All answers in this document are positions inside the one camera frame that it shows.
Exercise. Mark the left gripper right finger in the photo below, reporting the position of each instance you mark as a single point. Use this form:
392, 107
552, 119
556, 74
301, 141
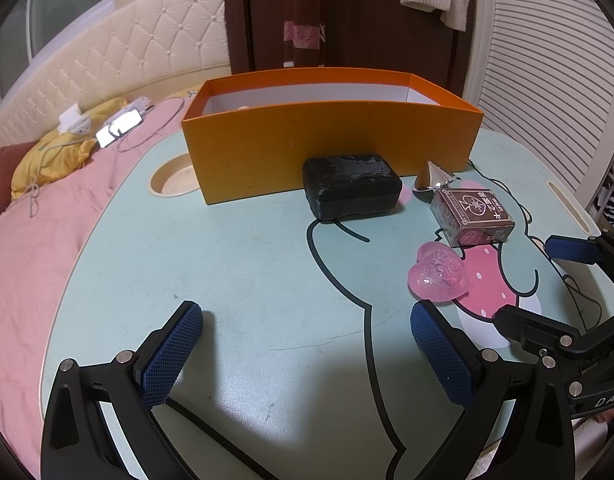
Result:
537, 440

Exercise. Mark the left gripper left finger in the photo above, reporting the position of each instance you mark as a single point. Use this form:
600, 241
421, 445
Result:
76, 440

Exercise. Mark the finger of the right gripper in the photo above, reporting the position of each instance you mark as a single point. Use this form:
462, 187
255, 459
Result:
587, 251
535, 333

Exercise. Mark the pink heart shaped jelly toy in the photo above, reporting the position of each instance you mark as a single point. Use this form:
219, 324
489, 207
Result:
439, 274

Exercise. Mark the brown playing card box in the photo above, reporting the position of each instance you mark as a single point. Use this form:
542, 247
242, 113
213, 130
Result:
471, 216

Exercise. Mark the black glitter case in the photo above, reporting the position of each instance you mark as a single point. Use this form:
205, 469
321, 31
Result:
353, 185

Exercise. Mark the white louvered closet door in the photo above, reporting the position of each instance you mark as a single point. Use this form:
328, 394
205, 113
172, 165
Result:
543, 73

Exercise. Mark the pink bed blanket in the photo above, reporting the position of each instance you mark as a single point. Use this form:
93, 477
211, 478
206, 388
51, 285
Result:
39, 246

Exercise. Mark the yellow pillow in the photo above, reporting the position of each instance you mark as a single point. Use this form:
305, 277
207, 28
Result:
56, 155

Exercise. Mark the dark red pillow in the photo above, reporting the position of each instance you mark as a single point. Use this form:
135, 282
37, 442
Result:
10, 157

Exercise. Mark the dark brown wooden door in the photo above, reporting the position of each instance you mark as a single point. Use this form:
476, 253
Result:
381, 34

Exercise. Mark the white charger adapter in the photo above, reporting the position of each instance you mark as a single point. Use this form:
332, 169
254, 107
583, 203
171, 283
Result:
73, 120

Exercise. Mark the orange cardboard box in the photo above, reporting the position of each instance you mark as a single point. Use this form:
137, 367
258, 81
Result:
249, 134

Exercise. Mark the maroon pink striped scarf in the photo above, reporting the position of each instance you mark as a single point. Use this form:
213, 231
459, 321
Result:
303, 33

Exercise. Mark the cream tufted headboard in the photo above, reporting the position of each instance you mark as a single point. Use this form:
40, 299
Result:
149, 47

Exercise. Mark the window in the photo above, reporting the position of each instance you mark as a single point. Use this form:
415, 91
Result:
36, 29

